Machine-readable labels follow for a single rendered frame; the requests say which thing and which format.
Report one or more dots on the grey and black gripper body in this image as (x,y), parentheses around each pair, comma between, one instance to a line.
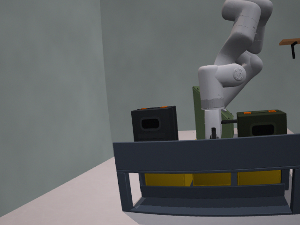
(213,120)

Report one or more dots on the dark grey metal shelf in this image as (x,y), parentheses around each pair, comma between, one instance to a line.
(222,155)

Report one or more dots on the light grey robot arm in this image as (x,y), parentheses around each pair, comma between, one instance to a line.
(220,83)

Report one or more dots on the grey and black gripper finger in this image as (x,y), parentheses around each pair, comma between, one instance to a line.
(213,133)

